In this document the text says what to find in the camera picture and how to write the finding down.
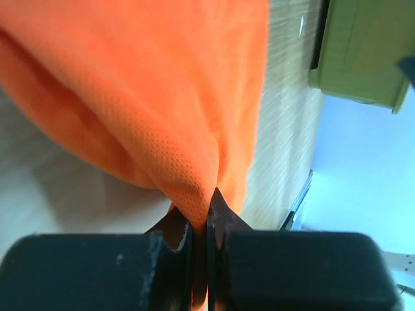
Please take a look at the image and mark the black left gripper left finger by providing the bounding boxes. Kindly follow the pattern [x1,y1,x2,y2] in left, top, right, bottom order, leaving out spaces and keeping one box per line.
[1,209,193,310]

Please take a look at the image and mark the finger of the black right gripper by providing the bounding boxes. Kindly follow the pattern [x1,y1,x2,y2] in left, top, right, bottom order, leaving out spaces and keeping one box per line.
[398,55,415,87]

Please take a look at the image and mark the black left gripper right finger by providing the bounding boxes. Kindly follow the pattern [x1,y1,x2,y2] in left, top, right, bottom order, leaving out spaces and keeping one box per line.
[206,190,403,310]

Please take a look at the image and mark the orange t-shirt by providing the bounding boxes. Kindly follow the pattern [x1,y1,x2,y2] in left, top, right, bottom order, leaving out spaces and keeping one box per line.
[0,0,270,308]

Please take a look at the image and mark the green plastic bin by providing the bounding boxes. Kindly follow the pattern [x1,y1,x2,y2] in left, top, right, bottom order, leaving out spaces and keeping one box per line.
[309,1,414,113]

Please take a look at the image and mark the aluminium frame rail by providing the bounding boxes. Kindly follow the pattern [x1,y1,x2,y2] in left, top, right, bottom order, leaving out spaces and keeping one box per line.
[279,170,313,231]

